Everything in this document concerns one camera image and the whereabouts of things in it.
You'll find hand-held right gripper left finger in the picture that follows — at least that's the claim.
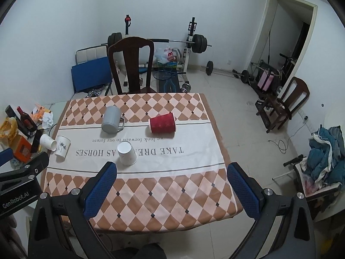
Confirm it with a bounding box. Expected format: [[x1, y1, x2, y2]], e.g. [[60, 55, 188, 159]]
[[28, 161, 118, 259]]

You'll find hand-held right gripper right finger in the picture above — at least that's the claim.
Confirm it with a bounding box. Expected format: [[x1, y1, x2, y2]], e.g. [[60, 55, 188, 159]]
[[227, 162, 317, 259]]

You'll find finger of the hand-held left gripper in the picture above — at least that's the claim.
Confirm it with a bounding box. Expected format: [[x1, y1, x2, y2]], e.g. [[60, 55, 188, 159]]
[[0, 151, 50, 182], [0, 148, 14, 168]]

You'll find red ribbed paper cup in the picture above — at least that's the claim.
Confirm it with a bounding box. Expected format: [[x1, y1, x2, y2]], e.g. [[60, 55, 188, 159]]
[[148, 112, 177, 134]]

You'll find plain white paper cup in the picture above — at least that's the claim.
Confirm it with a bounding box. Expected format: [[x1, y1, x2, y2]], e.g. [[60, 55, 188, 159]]
[[39, 133, 58, 152], [117, 141, 138, 166]]

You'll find white cup with tree print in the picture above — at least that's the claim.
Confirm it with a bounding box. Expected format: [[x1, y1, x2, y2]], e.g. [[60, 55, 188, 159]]
[[55, 136, 71, 157]]

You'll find orange box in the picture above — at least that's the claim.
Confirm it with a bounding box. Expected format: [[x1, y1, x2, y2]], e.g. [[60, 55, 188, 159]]
[[12, 135, 33, 161]]

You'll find black box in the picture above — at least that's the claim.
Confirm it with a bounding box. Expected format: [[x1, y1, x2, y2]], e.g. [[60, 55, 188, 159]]
[[31, 129, 45, 153]]

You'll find yellow plastic bag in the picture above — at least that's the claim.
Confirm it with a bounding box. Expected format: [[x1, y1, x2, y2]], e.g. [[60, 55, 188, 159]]
[[0, 117, 18, 141]]

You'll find dark wine bottle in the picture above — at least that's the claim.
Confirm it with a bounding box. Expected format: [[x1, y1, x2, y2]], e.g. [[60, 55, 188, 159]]
[[17, 106, 37, 133]]

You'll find crumpled white tissue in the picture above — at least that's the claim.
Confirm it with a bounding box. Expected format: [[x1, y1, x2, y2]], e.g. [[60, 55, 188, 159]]
[[42, 113, 56, 128]]

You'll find orange snack packet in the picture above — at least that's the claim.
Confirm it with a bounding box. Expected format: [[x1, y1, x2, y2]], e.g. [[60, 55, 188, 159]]
[[31, 105, 50, 120]]

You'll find checked brown and white tablecloth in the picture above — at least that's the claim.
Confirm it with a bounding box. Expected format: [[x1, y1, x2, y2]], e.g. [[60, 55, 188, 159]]
[[40, 93, 244, 234]]

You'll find grey mug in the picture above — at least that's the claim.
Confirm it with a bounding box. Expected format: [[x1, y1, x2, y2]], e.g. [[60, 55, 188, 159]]
[[101, 106, 126, 134]]

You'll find person's dark clothing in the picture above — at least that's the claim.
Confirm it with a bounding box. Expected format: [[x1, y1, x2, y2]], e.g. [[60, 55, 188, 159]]
[[108, 243, 168, 259]]

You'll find pile of blue clothes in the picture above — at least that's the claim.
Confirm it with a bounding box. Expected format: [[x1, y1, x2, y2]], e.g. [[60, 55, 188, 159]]
[[307, 125, 345, 189]]

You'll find blue folding chair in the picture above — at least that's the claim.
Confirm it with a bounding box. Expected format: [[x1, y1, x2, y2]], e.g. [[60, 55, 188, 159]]
[[71, 56, 114, 98]]

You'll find pink bag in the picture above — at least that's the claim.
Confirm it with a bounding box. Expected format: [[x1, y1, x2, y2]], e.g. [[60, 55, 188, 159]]
[[257, 71, 274, 92]]

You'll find dark wooden chair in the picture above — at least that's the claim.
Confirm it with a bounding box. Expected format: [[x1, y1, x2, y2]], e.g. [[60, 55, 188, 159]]
[[108, 36, 158, 95], [256, 76, 310, 134]]

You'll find black bench pad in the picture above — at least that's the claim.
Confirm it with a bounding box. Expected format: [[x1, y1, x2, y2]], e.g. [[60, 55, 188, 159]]
[[158, 73, 181, 93]]

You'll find white padded chair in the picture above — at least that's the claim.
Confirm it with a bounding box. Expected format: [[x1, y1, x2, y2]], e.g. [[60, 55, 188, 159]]
[[75, 45, 109, 65]]

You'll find short barbell with black plates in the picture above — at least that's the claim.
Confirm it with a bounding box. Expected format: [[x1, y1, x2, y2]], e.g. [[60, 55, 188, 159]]
[[205, 61, 252, 84]]

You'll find blue badminton racket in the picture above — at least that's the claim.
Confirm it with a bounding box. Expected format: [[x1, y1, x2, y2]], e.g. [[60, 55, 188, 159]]
[[154, 70, 186, 81]]

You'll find black exercise machine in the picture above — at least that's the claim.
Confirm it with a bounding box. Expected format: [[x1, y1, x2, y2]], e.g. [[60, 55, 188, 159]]
[[279, 53, 297, 81]]

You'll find white weight bench rack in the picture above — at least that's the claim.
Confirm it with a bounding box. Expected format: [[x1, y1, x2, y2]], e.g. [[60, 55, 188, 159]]
[[122, 15, 197, 87]]

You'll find white plastic bag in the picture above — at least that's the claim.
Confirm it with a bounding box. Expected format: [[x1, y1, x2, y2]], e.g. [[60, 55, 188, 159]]
[[155, 46, 178, 64]]

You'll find long barbell with black plates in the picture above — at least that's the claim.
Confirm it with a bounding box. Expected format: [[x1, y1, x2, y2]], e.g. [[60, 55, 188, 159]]
[[107, 32, 212, 54]]

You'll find white pole with black handle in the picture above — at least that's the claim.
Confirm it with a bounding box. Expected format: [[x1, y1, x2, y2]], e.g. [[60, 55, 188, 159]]
[[272, 155, 306, 181]]

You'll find black floor cable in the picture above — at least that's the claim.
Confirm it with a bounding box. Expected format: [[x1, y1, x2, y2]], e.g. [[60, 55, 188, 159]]
[[270, 119, 309, 154]]

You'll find cream door frame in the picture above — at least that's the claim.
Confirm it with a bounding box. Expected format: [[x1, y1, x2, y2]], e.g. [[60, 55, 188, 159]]
[[252, 0, 318, 87]]

